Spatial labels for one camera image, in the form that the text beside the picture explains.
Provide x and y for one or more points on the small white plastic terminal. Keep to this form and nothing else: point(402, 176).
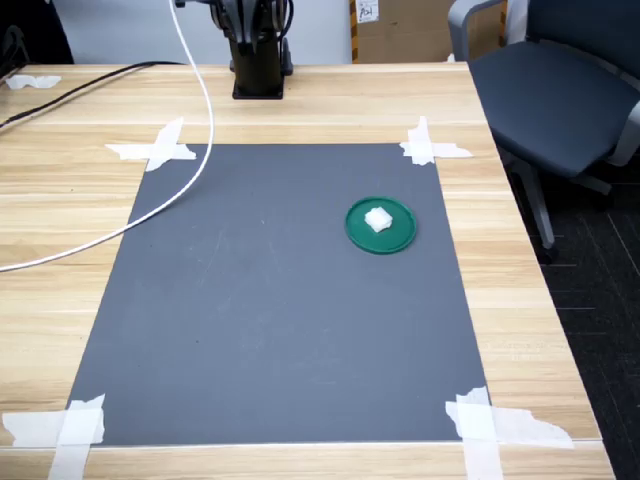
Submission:
point(378, 219)

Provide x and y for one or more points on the round green lid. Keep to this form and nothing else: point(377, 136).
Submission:
point(387, 240)

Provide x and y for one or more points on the dark grey mat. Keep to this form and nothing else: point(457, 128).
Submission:
point(270, 310)

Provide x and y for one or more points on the white tape strip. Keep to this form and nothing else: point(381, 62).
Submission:
point(535, 427)
point(477, 435)
point(32, 427)
point(452, 150)
point(127, 150)
point(77, 435)
point(167, 142)
point(420, 142)

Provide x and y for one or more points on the brown cardboard box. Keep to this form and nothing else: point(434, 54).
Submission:
point(415, 35)

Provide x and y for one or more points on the white paper label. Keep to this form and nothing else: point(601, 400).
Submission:
point(368, 12)

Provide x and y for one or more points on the grey office chair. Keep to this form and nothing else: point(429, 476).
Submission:
point(550, 100)

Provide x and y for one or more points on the crumpled white tape piece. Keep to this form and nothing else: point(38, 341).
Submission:
point(30, 81)

